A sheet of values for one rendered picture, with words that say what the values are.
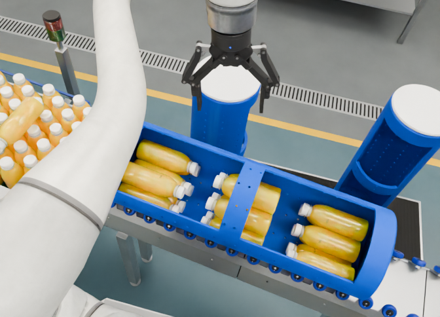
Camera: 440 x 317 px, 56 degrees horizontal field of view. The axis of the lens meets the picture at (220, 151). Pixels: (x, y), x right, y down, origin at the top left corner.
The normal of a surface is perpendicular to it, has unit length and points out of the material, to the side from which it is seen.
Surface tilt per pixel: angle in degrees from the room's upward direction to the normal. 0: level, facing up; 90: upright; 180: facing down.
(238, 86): 0
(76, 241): 63
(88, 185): 41
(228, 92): 0
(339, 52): 0
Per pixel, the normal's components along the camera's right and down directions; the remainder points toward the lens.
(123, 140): 0.82, -0.10
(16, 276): 0.53, -0.20
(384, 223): 0.14, -0.69
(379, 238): 0.02, -0.41
